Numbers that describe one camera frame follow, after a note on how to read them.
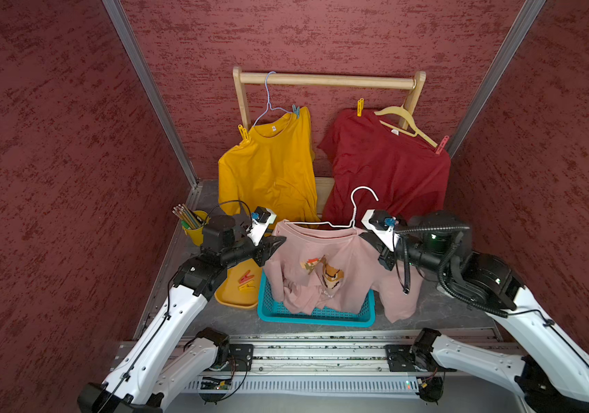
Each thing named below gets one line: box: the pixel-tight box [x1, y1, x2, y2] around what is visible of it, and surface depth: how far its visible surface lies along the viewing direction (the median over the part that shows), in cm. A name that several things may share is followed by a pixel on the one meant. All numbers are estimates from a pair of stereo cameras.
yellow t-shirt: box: [217, 106, 320, 222], surface depth 94 cm
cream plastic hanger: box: [373, 104, 439, 148], surface depth 78 cm
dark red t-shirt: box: [316, 109, 452, 229], surface depth 88 cm
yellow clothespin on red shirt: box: [356, 97, 365, 118], surface depth 84 cm
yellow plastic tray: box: [214, 258, 262, 309], surface depth 89 cm
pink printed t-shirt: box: [262, 219, 424, 324], surface depth 71 cm
